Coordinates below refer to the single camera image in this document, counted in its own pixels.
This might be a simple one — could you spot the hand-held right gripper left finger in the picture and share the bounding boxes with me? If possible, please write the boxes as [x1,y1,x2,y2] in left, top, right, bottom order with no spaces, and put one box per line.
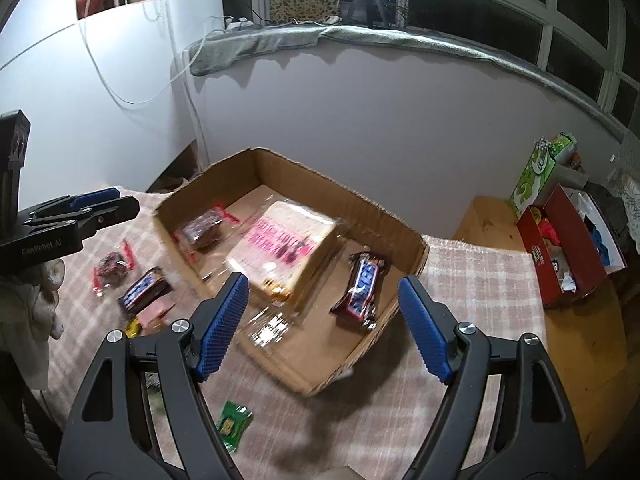
[59,271,251,480]

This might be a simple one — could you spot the brown chocolate bar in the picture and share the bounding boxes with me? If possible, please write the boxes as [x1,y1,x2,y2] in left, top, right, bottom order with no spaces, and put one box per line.
[117,266,171,316]
[330,251,386,331]

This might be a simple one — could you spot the black patterned snack packet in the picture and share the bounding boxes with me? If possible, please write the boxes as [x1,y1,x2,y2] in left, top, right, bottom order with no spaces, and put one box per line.
[91,240,136,298]

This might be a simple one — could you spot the white window frame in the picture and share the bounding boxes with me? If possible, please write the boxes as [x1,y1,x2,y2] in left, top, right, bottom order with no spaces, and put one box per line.
[220,0,640,131]

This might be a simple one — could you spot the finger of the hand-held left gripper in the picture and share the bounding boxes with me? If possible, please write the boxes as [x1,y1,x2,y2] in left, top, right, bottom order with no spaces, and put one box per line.
[19,187,122,221]
[27,195,141,252]

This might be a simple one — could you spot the green snack packet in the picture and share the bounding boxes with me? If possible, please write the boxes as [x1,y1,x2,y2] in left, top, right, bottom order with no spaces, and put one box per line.
[215,401,254,453]

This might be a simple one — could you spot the pink checkered tablecloth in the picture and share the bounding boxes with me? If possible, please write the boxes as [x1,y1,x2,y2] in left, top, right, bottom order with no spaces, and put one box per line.
[25,187,548,480]

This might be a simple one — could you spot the white cable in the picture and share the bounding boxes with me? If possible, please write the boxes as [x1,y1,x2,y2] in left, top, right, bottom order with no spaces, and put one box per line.
[77,0,201,108]

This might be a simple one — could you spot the dark cloth pile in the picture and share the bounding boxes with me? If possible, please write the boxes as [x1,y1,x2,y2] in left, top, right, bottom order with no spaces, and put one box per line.
[585,150,640,251]

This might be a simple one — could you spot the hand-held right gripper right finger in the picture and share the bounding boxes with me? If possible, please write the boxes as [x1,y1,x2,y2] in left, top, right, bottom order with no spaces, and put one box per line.
[397,275,588,480]

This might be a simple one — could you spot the red cardboard box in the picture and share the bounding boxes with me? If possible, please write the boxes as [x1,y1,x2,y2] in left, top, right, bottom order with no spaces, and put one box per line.
[516,183,628,308]

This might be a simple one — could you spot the person's left hand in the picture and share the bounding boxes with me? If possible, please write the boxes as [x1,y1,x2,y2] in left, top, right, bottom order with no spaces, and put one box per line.
[0,256,67,361]

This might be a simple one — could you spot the brown cake packet red ends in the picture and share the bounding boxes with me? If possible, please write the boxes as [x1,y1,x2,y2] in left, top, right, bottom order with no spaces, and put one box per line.
[172,202,240,251]

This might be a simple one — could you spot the green tissue box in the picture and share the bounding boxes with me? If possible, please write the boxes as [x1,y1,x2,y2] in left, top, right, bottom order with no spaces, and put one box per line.
[509,132,577,218]

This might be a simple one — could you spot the wooden table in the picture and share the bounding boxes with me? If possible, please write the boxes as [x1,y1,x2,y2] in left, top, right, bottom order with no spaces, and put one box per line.
[452,196,640,468]

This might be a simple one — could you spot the sliced bread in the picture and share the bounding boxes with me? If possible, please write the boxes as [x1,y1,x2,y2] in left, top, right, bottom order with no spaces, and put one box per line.
[225,201,346,311]

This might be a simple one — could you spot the pink wafer packet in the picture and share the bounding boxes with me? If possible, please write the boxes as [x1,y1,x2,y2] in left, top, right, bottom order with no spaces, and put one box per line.
[136,296,176,328]

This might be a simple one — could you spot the grey blanket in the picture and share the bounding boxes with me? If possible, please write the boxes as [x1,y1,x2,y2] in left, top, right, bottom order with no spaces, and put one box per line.
[187,25,626,126]

